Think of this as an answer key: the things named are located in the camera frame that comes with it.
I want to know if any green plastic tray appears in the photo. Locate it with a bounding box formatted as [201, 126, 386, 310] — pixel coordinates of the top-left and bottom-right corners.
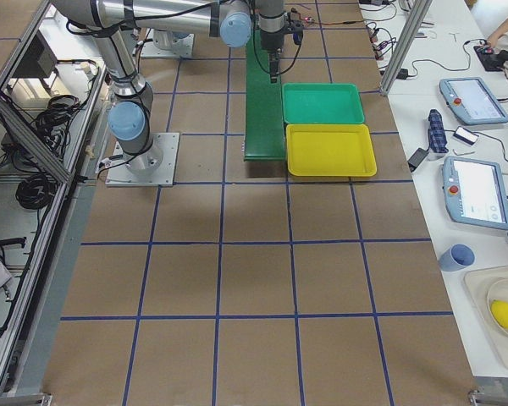
[282, 83, 365, 124]

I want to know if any teach pendant far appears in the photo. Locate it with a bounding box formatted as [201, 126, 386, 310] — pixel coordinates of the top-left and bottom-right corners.
[439, 77, 508, 125]

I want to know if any blue cup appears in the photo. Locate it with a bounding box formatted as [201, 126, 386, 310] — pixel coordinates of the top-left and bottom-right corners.
[439, 244, 476, 272]

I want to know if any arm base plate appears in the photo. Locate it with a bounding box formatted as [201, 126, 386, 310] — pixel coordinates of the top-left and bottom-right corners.
[141, 30, 195, 59]
[105, 133, 179, 187]

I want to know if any yellow lemon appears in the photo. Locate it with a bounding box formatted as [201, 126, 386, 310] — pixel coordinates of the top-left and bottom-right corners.
[490, 300, 508, 330]

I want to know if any teach pendant near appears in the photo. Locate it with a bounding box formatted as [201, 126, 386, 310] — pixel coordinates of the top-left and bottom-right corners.
[442, 156, 508, 230]

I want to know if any aluminium frame post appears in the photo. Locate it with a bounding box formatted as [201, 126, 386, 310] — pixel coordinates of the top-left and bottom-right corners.
[379, 0, 432, 96]

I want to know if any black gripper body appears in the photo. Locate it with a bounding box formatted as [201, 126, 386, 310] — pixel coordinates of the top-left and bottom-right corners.
[260, 11, 303, 52]

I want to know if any yellow plastic tray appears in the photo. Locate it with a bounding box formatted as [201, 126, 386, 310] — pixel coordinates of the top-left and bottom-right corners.
[286, 124, 378, 177]

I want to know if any teach pendant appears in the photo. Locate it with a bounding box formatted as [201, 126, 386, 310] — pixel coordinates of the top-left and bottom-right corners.
[442, 156, 508, 230]
[439, 77, 508, 125]

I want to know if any folded blue plaid umbrella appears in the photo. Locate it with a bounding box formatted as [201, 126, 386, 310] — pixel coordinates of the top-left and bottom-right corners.
[428, 109, 448, 154]

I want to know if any green conveyor belt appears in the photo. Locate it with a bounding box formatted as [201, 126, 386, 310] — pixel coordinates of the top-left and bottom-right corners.
[244, 31, 285, 161]

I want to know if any black power adapter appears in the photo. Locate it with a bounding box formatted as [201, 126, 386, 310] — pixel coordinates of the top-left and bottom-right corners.
[407, 148, 428, 173]

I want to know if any beige serving tray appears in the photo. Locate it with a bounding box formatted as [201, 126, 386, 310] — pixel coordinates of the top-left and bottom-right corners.
[464, 266, 508, 369]

